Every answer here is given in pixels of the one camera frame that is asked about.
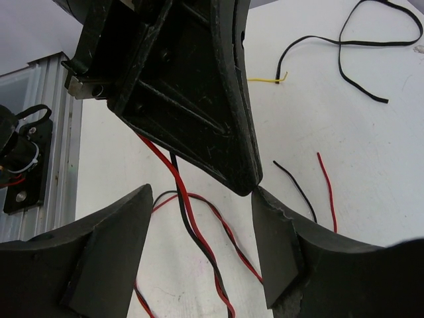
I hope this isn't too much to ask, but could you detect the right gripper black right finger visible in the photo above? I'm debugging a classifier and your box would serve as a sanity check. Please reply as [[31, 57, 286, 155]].
[[251, 187, 423, 317]]

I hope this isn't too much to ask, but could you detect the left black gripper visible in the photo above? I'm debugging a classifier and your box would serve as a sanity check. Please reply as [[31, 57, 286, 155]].
[[55, 1, 165, 99]]

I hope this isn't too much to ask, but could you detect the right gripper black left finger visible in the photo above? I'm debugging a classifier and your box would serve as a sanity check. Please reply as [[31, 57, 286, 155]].
[[1, 184, 153, 317]]

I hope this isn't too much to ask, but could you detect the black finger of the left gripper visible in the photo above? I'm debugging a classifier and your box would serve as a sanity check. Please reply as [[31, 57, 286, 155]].
[[107, 1, 263, 195]]

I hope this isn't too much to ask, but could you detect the yellow wire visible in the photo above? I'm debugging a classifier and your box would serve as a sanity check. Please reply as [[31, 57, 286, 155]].
[[247, 72, 289, 84]]

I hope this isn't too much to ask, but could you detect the black wire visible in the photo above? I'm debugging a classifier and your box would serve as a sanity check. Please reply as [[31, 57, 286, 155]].
[[276, 0, 424, 103], [154, 152, 318, 318]]

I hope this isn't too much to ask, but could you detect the dark red twisted wire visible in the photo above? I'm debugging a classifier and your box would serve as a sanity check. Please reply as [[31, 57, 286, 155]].
[[134, 132, 338, 318]]

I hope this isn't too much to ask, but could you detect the aluminium rail frame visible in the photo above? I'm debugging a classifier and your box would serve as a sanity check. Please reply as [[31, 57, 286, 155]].
[[1, 53, 82, 242]]

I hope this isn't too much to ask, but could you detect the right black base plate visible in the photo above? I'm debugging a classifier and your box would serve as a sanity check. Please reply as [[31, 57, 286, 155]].
[[1, 104, 53, 215]]

